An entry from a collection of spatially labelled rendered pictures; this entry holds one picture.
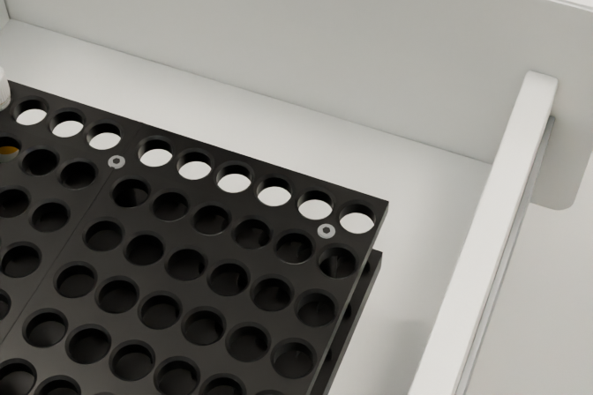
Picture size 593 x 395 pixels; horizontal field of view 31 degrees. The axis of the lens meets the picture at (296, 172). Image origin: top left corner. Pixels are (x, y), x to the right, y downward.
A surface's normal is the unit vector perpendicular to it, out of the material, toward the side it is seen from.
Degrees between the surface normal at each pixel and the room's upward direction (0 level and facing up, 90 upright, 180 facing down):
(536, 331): 0
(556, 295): 0
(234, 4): 90
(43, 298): 0
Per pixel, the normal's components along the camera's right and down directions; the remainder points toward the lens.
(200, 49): -0.37, 0.73
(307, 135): 0.00, -0.62
